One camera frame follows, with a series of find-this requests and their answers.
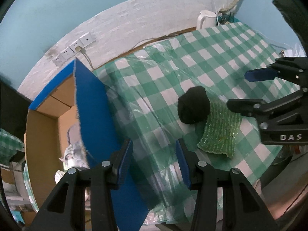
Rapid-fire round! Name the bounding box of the green bubble wrap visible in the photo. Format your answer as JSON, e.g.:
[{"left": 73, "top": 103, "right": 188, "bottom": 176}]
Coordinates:
[{"left": 197, "top": 99, "right": 242, "bottom": 158}]

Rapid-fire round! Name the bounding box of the white blue plastic bag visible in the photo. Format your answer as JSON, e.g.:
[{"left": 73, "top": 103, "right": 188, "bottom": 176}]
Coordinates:
[{"left": 54, "top": 144, "right": 89, "bottom": 183}]

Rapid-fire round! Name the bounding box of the black soft ball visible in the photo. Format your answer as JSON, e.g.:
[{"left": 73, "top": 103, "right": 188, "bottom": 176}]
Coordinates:
[{"left": 177, "top": 86, "right": 210, "bottom": 125}]

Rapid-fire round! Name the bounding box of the grey cloth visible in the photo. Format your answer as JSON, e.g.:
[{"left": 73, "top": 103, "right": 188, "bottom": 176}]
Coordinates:
[{"left": 67, "top": 123, "right": 81, "bottom": 145}]

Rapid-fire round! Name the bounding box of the left green checkered plastic sheet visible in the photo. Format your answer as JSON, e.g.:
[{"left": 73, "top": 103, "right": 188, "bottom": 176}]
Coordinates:
[{"left": 23, "top": 163, "right": 39, "bottom": 213}]

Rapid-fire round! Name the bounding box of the far left checkered cloth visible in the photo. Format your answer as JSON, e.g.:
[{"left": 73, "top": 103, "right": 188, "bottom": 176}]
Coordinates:
[{"left": 0, "top": 128, "right": 24, "bottom": 166}]

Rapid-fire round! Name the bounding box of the white electric kettle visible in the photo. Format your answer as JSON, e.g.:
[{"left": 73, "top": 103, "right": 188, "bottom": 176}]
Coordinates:
[{"left": 196, "top": 10, "right": 217, "bottom": 30}]

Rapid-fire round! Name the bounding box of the blue-edged cardboard box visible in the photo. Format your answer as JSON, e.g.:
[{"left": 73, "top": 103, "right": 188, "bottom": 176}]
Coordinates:
[{"left": 25, "top": 59, "right": 149, "bottom": 230}]

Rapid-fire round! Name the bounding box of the green checkered tablecloth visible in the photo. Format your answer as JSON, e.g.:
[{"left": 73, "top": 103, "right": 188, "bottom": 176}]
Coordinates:
[{"left": 95, "top": 23, "right": 299, "bottom": 225}]

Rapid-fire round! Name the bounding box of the white wall socket strip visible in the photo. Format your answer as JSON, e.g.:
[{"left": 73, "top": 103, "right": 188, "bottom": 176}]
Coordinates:
[{"left": 52, "top": 32, "right": 95, "bottom": 66}]

